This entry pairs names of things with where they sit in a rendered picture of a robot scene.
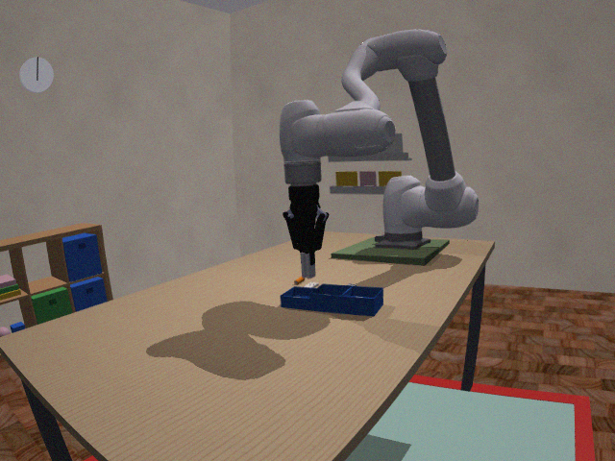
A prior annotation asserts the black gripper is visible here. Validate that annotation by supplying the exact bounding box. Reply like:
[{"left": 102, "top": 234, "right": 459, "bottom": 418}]
[{"left": 283, "top": 184, "right": 329, "bottom": 279}]

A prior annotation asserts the blue three-compartment bin rack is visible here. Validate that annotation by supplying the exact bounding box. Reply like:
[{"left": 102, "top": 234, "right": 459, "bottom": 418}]
[{"left": 281, "top": 284, "right": 383, "bottom": 316}]

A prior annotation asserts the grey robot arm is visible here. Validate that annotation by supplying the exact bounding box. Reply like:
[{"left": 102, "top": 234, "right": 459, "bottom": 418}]
[{"left": 280, "top": 29, "right": 479, "bottom": 250}]

